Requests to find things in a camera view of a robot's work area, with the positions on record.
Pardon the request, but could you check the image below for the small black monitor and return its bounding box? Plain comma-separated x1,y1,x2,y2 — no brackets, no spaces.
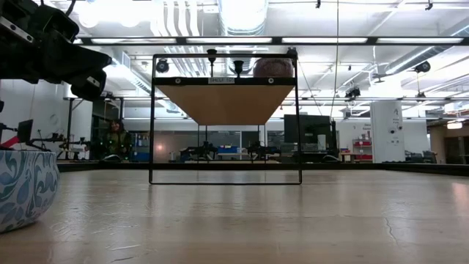
17,119,34,144

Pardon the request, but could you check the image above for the person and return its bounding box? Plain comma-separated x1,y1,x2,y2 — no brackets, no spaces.
104,119,132,159

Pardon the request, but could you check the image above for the silver ceiling air duct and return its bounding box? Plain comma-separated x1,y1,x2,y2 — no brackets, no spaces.
218,0,270,37

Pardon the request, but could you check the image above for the red storage rack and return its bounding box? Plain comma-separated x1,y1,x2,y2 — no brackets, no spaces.
352,138,374,162

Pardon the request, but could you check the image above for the blue white patterned pot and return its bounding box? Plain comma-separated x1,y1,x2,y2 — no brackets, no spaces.
0,149,62,235

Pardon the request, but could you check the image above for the tall black candlestick holder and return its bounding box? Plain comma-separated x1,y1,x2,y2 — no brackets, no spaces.
206,48,218,78

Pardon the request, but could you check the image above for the white square column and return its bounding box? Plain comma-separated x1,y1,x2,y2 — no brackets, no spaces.
369,100,406,164

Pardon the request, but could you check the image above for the large black monitor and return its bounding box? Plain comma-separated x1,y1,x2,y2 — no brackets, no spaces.
284,114,333,153

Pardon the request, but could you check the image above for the black metal rig frame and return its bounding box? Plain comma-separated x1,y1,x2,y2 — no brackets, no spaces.
56,162,469,177

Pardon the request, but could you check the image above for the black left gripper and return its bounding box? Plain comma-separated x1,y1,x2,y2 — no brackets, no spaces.
0,0,113,102

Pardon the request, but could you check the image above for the red speckled round pot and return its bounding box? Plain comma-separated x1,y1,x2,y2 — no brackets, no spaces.
252,57,295,78

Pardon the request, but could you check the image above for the wooden shelf with black frame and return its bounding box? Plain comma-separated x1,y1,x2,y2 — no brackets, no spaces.
148,53,303,186

